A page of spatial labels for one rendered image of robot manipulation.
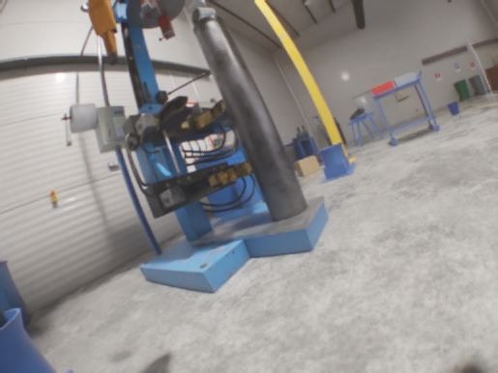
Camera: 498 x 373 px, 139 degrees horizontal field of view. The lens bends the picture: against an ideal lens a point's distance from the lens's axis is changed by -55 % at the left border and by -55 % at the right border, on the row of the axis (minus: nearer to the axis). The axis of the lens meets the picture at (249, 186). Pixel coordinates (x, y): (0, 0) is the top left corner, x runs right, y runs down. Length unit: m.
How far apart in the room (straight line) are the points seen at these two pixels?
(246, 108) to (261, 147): 0.22
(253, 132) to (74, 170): 2.56
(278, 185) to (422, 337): 0.88
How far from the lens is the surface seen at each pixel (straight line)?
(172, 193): 1.14
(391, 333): 0.54
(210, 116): 1.58
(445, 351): 0.51
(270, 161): 1.02
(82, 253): 2.90
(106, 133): 2.02
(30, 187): 3.04
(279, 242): 1.03
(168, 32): 2.11
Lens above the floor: 0.44
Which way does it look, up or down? 3 degrees down
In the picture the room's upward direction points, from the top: 22 degrees counter-clockwise
